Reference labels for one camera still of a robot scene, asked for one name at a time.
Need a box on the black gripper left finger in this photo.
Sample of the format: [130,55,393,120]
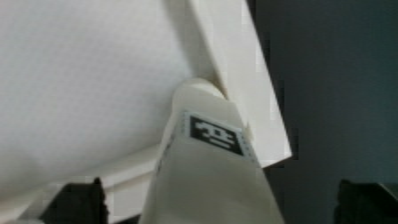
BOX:
[40,178,109,224]

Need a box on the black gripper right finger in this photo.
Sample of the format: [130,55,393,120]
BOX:
[335,179,398,224]

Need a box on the white desk leg with tag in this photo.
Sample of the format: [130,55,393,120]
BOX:
[139,78,285,224]

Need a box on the white desk top tray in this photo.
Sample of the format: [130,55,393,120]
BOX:
[0,0,292,224]

